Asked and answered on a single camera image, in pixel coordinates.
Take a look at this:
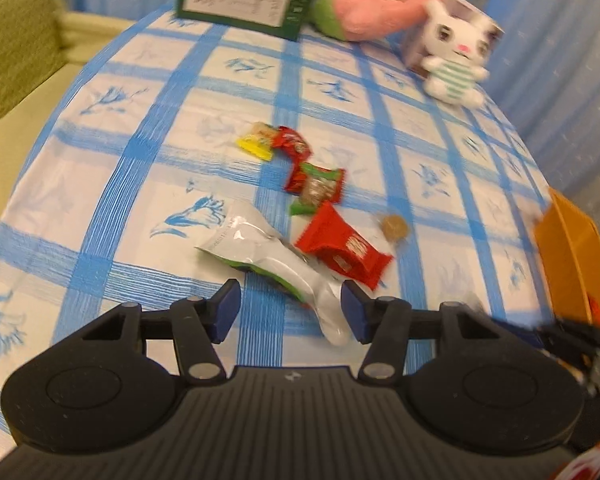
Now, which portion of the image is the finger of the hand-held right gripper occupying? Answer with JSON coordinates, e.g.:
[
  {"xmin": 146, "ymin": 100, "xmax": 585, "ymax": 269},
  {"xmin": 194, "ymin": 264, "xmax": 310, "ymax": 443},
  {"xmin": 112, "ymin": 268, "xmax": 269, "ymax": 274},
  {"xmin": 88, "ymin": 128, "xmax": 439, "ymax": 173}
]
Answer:
[
  {"xmin": 554, "ymin": 315, "xmax": 600, "ymax": 337},
  {"xmin": 534, "ymin": 326, "xmax": 600, "ymax": 364}
]

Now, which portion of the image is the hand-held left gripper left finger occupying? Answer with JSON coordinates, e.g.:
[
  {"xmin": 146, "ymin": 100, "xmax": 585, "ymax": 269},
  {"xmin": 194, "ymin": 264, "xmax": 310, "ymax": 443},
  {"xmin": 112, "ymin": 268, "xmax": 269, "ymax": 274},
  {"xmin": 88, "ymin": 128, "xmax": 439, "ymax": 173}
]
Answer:
[{"xmin": 82, "ymin": 280, "xmax": 242, "ymax": 386}]

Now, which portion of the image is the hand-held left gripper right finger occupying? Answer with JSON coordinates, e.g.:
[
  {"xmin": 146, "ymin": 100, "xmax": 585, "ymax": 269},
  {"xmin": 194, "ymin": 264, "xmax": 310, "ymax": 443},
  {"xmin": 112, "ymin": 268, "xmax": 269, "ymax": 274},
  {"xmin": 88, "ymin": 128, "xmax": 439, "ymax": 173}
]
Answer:
[{"xmin": 340, "ymin": 280, "xmax": 501, "ymax": 386}]

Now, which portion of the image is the large red snack packet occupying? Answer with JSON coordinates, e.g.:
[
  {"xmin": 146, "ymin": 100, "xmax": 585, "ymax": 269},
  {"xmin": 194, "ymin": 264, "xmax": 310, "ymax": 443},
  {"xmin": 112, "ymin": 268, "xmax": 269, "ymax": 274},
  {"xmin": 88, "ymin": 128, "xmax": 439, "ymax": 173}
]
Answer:
[{"xmin": 294, "ymin": 201, "xmax": 395, "ymax": 292}]

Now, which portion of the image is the silver snack packet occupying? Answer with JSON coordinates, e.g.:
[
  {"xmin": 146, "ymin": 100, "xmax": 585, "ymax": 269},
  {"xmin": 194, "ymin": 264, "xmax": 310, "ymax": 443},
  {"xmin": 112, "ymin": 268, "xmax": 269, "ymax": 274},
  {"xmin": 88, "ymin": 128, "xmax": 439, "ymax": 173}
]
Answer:
[{"xmin": 194, "ymin": 199, "xmax": 356, "ymax": 347}]

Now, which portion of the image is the orange plastic tray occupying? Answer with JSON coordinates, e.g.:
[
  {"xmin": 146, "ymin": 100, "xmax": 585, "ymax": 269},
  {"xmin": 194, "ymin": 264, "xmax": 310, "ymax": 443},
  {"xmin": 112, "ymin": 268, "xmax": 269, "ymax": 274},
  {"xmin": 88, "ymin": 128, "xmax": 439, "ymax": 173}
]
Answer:
[{"xmin": 532, "ymin": 187, "xmax": 600, "ymax": 331}]

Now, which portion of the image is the round brown cookie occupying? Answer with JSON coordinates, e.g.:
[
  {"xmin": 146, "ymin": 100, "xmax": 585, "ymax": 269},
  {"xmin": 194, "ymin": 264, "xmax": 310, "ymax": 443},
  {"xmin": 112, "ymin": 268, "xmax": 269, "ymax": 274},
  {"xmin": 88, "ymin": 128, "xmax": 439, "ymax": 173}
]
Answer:
[{"xmin": 377, "ymin": 212, "xmax": 411, "ymax": 242}]

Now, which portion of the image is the nut snack packet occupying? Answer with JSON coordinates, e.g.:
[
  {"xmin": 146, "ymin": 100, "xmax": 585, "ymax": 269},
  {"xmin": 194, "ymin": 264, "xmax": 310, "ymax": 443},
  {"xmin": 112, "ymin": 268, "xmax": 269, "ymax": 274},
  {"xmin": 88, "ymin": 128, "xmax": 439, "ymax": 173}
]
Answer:
[{"xmin": 290, "ymin": 162, "xmax": 346, "ymax": 217}]

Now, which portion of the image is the yellow snack packet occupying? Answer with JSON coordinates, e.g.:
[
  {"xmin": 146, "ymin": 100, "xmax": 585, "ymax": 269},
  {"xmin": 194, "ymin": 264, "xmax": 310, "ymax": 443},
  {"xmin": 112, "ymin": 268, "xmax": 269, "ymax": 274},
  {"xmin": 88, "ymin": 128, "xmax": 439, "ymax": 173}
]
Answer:
[{"xmin": 236, "ymin": 121, "xmax": 279, "ymax": 162}]

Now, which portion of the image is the small red snack packet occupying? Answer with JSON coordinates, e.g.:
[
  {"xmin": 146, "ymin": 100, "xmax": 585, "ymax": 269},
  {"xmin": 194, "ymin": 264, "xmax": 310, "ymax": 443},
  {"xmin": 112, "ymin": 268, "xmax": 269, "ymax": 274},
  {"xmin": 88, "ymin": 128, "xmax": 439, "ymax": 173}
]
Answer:
[{"xmin": 271, "ymin": 126, "xmax": 313, "ymax": 165}]

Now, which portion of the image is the blue checked tablecloth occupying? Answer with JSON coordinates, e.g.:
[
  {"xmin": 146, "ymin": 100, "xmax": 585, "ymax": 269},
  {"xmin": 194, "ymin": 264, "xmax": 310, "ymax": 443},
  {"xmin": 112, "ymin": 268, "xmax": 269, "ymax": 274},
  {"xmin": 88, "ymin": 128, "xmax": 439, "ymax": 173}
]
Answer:
[{"xmin": 0, "ymin": 2, "xmax": 588, "ymax": 461}]

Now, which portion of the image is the white bunny plush toy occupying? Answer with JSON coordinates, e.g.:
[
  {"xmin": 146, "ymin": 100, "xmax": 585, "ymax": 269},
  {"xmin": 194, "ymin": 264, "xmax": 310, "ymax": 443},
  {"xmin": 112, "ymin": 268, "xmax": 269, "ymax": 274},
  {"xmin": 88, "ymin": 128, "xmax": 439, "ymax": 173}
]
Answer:
[{"xmin": 420, "ymin": 0, "xmax": 498, "ymax": 107}]

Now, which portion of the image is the cream sofa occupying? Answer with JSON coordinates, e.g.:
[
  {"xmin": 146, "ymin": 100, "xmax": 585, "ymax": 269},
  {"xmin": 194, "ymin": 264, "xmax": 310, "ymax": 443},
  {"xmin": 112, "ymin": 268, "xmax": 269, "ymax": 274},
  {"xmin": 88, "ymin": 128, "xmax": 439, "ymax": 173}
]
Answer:
[{"xmin": 0, "ymin": 0, "xmax": 137, "ymax": 261}]

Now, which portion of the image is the brown and white box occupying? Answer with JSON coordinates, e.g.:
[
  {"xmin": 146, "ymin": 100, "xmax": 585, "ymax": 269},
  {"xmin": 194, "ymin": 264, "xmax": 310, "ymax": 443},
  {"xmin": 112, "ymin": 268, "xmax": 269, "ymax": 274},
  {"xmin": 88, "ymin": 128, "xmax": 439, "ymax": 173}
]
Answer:
[{"xmin": 399, "ymin": 0, "xmax": 506, "ymax": 78}]

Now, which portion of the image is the green cardboard box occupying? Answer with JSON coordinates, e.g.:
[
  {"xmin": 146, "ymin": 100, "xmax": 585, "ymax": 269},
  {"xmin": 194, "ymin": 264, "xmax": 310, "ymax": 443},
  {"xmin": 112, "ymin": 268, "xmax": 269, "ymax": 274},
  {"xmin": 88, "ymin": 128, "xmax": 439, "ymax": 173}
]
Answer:
[{"xmin": 174, "ymin": 0, "xmax": 323, "ymax": 42}]

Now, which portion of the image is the pink plush toy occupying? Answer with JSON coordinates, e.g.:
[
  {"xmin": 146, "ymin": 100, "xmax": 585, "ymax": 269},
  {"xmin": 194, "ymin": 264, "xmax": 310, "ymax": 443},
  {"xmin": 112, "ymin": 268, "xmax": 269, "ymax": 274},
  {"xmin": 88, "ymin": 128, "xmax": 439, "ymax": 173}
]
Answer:
[{"xmin": 307, "ymin": 0, "xmax": 443, "ymax": 42}]

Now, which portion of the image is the green zigzag cushion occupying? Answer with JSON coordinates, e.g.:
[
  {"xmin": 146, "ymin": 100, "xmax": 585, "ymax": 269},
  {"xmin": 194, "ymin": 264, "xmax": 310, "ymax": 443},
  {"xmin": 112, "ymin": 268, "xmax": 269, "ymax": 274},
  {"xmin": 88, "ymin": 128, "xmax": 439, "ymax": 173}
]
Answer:
[{"xmin": 0, "ymin": 0, "xmax": 69, "ymax": 128}]

